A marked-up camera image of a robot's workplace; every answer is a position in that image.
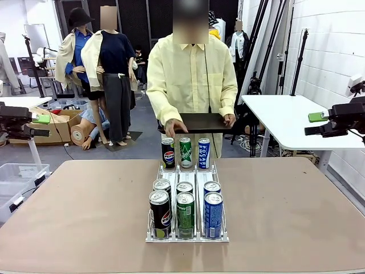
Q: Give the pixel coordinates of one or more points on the clear bins with black items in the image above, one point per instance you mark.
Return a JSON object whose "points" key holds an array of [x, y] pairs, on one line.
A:
{"points": [[71, 103]]}

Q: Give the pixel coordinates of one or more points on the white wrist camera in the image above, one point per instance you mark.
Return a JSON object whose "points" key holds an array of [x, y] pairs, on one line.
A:
{"points": [[352, 84]]}

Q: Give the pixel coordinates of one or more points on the tan round cylinder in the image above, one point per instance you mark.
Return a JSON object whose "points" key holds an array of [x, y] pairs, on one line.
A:
{"points": [[77, 134]]}

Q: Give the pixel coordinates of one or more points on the black serving tray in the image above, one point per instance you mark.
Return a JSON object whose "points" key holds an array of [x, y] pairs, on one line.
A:
{"points": [[199, 122]]}

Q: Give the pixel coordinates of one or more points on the black camera tripod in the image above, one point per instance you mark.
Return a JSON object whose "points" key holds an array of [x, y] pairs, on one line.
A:
{"points": [[253, 85]]}

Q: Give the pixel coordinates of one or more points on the person left forearm yellow sleeve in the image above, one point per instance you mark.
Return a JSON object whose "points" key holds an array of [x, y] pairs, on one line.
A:
{"points": [[229, 102]]}

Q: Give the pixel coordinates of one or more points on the white board on stand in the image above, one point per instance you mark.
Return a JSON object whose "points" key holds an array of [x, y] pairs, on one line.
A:
{"points": [[35, 37]]}

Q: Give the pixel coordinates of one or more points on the green soda can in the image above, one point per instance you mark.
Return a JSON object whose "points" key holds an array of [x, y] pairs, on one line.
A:
{"points": [[185, 217], [184, 187]]}

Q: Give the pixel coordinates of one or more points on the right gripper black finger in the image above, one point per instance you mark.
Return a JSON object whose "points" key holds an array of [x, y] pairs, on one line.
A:
{"points": [[316, 117], [313, 131]]}

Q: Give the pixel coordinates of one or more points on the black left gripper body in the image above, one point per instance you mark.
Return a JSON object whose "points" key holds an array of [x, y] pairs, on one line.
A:
{"points": [[11, 114]]}

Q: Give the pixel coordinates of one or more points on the black tripod stand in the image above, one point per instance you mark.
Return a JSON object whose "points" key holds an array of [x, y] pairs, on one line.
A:
{"points": [[33, 62]]}

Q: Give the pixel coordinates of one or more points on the person right hand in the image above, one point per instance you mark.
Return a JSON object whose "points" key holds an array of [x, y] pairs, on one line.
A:
{"points": [[175, 127]]}

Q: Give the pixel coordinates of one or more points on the black leaning stand poles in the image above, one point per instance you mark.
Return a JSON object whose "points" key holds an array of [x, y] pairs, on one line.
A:
{"points": [[259, 28], [276, 28]]}

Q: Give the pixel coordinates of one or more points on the blue Pocari Sweat can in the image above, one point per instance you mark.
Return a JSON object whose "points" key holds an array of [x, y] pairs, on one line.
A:
{"points": [[204, 155], [212, 187], [213, 217]]}

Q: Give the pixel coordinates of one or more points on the mannequin in grey hoodie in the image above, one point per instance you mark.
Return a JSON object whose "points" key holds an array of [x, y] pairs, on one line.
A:
{"points": [[5, 65]]}

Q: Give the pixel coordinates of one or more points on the brown cardboard box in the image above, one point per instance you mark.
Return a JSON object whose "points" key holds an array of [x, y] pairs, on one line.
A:
{"points": [[57, 131]]}

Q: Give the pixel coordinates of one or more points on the large white work table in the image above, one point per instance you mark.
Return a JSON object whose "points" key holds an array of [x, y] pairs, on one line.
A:
{"points": [[279, 120]]}

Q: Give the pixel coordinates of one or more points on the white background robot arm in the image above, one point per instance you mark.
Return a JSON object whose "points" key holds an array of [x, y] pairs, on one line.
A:
{"points": [[45, 52]]}

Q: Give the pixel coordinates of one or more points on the person right forearm yellow sleeve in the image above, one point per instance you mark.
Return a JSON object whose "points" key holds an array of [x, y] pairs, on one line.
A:
{"points": [[161, 105]]}

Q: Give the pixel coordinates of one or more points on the black light stand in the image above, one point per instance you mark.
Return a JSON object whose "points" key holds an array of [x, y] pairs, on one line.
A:
{"points": [[299, 62]]}

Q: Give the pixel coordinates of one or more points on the thin black upright stand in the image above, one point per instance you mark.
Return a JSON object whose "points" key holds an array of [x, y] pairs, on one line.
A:
{"points": [[281, 74]]}

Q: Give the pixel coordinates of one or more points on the person left hand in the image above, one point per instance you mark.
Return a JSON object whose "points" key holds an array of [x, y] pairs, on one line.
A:
{"points": [[229, 120]]}

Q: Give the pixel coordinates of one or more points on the kneeling mannequin light blue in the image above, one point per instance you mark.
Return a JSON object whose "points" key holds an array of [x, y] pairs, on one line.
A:
{"points": [[88, 115]]}

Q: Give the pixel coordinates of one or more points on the black mannequin base mat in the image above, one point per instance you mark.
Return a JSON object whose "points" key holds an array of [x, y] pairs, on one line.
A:
{"points": [[134, 135]]}

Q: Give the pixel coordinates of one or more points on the mannequin with beige coat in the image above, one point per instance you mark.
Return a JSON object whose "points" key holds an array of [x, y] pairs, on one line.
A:
{"points": [[64, 57]]}

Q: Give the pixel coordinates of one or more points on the person in yellow shirt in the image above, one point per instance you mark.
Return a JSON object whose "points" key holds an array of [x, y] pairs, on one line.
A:
{"points": [[194, 80]]}

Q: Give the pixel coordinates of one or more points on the wooden crate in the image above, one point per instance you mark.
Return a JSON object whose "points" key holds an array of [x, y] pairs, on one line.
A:
{"points": [[306, 157]]}

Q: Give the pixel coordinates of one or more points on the white hooded garment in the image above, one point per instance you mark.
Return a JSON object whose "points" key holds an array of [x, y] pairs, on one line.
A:
{"points": [[220, 27]]}

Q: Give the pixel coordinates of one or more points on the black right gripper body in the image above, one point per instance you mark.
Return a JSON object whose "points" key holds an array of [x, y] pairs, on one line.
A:
{"points": [[348, 114]]}

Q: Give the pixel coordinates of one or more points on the seated person in black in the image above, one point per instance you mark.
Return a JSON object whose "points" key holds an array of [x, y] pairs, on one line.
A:
{"points": [[139, 60]]}

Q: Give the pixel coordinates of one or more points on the patterned bucket hat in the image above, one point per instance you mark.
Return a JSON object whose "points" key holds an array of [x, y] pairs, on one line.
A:
{"points": [[212, 18]]}

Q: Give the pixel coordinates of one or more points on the black lime Pepsi can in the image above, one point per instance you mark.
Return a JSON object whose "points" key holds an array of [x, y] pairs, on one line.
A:
{"points": [[160, 214], [161, 184]]}

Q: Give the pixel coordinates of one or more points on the black brimmed hat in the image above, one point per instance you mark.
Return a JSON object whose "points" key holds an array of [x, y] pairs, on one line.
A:
{"points": [[78, 17]]}

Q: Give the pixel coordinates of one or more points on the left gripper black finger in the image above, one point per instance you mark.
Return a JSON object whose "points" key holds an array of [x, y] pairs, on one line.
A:
{"points": [[37, 133], [42, 119]]}

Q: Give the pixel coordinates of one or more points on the mannequin navy top grey trousers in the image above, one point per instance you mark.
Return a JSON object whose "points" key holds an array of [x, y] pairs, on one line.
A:
{"points": [[114, 51]]}

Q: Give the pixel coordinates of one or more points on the mannequin in yellow hoodie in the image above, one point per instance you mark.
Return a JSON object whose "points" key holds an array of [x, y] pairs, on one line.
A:
{"points": [[216, 34]]}

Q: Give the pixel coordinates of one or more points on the clear plastic storage bin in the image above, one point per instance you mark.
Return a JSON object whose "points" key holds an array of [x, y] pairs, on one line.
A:
{"points": [[17, 171], [8, 199]]}

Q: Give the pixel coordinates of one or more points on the white can dispenser rack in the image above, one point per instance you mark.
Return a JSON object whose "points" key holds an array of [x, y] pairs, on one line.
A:
{"points": [[186, 175]]}

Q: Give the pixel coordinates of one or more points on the green star print can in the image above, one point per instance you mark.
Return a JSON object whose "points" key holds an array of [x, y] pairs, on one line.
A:
{"points": [[185, 154]]}

